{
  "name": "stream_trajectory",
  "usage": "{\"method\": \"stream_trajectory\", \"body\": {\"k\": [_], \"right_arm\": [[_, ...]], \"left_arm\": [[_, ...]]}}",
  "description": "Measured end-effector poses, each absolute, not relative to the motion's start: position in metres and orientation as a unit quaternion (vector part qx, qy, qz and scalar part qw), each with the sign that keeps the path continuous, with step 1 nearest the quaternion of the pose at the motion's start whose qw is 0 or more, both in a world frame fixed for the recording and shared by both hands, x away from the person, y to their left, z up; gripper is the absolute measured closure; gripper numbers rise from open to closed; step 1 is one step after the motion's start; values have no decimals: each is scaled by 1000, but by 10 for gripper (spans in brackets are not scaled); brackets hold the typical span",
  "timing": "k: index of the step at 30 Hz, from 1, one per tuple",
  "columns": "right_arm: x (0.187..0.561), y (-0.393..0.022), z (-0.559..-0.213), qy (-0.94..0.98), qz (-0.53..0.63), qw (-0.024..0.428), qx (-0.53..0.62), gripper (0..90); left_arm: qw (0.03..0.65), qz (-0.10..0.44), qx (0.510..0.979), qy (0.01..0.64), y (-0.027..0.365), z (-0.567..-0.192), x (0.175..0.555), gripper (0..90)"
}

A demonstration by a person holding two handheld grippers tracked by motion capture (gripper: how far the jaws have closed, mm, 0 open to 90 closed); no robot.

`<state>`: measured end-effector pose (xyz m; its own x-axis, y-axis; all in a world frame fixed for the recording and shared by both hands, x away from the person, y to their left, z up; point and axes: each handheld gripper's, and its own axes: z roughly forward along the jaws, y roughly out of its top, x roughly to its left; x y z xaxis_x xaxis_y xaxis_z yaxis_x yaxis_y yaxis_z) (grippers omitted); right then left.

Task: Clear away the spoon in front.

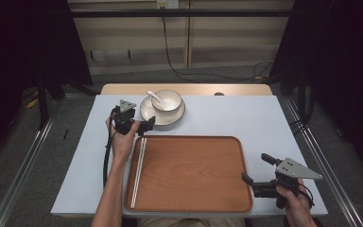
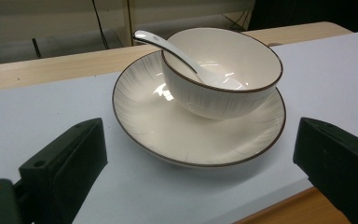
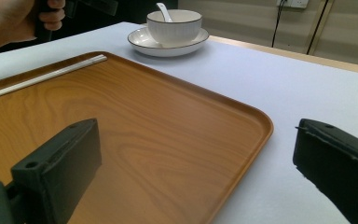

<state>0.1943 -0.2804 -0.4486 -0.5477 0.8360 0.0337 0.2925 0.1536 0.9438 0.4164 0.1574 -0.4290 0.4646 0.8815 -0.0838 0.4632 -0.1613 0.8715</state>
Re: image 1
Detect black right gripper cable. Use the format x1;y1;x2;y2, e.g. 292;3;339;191
297;183;316;209

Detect aluminium floor rail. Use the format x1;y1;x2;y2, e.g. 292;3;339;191
283;95;363;227
0;94;66;227

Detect white bowl with dark rim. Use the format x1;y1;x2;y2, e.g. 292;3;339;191
150;89;183;114

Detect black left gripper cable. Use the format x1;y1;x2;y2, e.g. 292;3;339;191
102;106;121;187

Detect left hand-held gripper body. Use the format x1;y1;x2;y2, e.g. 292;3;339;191
111;98;147;136

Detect pale blue table sheet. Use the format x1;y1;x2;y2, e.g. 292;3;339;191
50;94;329;218

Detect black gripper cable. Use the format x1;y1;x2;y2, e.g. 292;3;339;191
102;106;121;187
297;183;316;209

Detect person's left hand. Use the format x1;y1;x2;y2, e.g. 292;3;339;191
105;115;142;163

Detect brown wooden tray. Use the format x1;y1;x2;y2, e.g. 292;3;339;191
124;134;254;214

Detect white plate with dark rim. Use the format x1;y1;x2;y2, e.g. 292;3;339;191
139;93;186;127

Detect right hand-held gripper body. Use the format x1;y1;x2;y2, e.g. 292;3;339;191
251;157;324;210

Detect white ceramic spoon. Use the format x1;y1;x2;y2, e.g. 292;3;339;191
146;90;165;106

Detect black curtain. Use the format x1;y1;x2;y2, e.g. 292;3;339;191
268;0;363;182
0;0;94;166

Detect person's right hand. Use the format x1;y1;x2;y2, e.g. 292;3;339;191
275;179;317;227

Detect white wall socket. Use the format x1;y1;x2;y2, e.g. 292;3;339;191
156;0;180;9

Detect person's beige trousers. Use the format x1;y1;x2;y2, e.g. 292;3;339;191
137;217;248;227

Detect black metal stand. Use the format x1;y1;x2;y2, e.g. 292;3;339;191
37;70;50;131

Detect long black wall cable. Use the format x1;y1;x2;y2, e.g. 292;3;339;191
161;6;276;81

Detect light wooden table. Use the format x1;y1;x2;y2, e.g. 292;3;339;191
99;82;274;96

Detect black horizontal metal bar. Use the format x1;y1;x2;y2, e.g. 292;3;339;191
70;9;295;19

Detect wooden wall post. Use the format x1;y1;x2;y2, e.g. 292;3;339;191
183;0;193;69

